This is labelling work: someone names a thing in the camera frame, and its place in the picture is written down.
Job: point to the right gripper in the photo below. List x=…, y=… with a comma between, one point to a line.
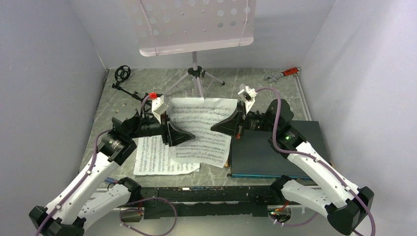
x=235, y=124

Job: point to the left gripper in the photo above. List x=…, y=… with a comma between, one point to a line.
x=171, y=134

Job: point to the sheet music page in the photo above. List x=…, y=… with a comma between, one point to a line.
x=197, y=116
x=153, y=159

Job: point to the lilac music stand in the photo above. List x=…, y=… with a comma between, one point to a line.
x=166, y=27

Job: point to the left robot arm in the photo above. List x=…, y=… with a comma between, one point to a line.
x=72, y=212

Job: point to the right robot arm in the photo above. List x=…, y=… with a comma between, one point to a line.
x=340, y=201

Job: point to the dark blue flat box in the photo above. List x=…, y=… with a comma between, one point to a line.
x=253, y=157

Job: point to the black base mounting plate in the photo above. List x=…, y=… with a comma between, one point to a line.
x=253, y=200

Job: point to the black microphone stand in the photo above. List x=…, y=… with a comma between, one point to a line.
x=121, y=75

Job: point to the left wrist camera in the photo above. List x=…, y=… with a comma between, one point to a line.
x=159, y=105

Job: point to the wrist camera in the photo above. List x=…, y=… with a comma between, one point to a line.
x=159, y=105
x=247, y=95

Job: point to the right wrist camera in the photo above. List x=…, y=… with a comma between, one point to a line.
x=247, y=95

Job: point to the orange handled adjustable wrench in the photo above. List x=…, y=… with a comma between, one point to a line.
x=274, y=78

